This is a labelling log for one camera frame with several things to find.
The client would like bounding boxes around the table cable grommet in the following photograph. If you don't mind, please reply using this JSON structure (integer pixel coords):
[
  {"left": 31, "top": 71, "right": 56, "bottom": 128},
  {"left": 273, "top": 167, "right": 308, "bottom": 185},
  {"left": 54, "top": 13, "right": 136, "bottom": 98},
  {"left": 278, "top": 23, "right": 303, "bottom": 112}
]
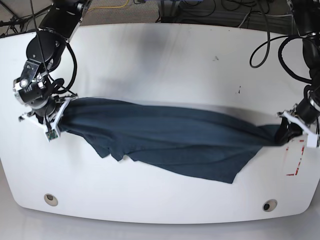
[
  {"left": 262, "top": 199, "right": 278, "bottom": 212},
  {"left": 44, "top": 193, "right": 59, "bottom": 207}
]

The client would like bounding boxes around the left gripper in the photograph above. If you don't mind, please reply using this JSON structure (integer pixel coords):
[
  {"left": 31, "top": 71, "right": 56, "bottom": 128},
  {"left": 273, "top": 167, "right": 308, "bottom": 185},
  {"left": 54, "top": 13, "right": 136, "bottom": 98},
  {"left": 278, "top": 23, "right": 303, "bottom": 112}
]
[{"left": 274, "top": 108, "right": 320, "bottom": 145}]

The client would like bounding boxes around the left table cable grommet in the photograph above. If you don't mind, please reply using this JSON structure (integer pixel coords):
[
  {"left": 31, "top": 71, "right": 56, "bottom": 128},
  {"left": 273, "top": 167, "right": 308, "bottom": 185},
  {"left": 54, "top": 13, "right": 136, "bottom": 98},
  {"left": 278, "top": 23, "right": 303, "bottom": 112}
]
[{"left": 44, "top": 193, "right": 59, "bottom": 207}]

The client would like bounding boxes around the red tape rectangle marking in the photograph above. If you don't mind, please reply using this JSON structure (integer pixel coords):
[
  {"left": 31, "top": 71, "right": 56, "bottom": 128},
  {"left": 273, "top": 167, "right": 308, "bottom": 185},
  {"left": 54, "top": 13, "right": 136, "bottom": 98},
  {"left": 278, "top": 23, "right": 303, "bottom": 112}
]
[{"left": 283, "top": 139, "right": 306, "bottom": 177}]

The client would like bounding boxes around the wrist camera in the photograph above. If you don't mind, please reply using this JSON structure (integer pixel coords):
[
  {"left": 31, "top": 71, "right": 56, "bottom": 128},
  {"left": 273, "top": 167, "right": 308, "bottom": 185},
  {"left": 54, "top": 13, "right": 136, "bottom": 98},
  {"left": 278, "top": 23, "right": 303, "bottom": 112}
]
[
  {"left": 44, "top": 129, "right": 60, "bottom": 142},
  {"left": 306, "top": 133, "right": 320, "bottom": 149}
]

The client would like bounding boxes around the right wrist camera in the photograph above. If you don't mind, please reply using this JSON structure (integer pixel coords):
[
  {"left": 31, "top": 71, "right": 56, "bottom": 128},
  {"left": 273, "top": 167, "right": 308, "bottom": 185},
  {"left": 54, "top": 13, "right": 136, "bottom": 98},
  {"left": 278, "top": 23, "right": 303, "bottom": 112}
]
[{"left": 44, "top": 129, "right": 60, "bottom": 142}]

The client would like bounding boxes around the black tripod stand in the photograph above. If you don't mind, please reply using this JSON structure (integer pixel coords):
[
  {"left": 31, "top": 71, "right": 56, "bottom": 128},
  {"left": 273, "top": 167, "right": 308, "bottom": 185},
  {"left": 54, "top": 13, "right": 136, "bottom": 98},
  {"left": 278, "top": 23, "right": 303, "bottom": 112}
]
[{"left": 0, "top": 0, "right": 51, "bottom": 38}]

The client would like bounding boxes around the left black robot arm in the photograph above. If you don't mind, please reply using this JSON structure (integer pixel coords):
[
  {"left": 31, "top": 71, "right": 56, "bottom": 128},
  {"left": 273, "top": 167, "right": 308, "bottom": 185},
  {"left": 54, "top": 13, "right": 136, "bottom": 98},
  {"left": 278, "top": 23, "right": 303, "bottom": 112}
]
[{"left": 275, "top": 0, "right": 320, "bottom": 148}]

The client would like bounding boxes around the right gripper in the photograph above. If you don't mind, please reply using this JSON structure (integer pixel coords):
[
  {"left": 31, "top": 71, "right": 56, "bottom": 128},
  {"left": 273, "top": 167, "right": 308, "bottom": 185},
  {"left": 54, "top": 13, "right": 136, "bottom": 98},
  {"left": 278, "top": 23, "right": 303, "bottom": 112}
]
[{"left": 18, "top": 94, "right": 78, "bottom": 133}]

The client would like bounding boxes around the dark navy T-shirt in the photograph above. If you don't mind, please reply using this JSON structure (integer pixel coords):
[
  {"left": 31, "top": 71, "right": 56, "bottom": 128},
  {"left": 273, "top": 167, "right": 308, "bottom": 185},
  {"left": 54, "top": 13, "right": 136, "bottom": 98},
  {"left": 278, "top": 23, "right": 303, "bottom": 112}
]
[{"left": 58, "top": 96, "right": 302, "bottom": 185}]

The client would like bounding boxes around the yellow cable on floor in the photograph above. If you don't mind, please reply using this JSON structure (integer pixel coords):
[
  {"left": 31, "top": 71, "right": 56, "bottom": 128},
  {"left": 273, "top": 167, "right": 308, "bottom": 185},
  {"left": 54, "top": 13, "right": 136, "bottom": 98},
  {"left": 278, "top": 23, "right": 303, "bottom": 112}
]
[{"left": 88, "top": 0, "right": 131, "bottom": 12}]

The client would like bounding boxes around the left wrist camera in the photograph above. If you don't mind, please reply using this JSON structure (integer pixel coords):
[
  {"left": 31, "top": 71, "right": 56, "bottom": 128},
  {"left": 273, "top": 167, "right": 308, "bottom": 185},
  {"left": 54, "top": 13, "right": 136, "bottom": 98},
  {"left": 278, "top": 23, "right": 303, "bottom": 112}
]
[{"left": 306, "top": 133, "right": 320, "bottom": 149}]

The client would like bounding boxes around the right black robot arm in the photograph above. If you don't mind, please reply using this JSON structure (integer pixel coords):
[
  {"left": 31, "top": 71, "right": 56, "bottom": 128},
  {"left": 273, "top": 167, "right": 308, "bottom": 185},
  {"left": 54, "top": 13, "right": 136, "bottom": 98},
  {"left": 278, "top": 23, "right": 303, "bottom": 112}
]
[{"left": 13, "top": 0, "right": 92, "bottom": 139}]

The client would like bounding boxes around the right table cable grommet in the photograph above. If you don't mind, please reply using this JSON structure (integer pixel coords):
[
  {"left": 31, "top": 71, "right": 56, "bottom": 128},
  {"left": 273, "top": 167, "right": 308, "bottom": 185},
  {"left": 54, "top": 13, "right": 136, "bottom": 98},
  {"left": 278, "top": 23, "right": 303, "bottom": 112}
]
[{"left": 262, "top": 199, "right": 278, "bottom": 212}]

